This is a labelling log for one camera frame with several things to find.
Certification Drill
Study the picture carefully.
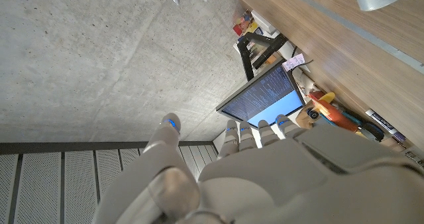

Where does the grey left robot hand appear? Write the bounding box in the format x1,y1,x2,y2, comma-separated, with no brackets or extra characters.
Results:
92,113,424,224

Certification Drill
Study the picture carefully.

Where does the colourful toy plane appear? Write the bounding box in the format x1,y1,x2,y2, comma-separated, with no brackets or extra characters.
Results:
295,91,365,135

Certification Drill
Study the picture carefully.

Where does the black computer monitor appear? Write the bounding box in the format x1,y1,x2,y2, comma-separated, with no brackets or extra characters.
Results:
215,63,306,130

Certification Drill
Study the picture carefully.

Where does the small white box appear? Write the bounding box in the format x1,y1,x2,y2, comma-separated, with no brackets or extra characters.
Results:
250,10,278,36

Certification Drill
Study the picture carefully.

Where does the black round object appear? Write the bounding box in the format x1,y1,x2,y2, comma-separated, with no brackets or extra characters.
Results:
359,121,386,142

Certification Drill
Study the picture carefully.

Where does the white marker pen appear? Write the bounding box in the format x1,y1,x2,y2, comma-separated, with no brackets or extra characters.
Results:
365,109,398,135

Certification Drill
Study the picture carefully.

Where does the pink sticky note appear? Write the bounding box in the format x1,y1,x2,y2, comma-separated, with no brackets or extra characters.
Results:
281,53,306,73

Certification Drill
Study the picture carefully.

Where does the wooden desk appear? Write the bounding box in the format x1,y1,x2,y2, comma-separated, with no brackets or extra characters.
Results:
278,0,424,74

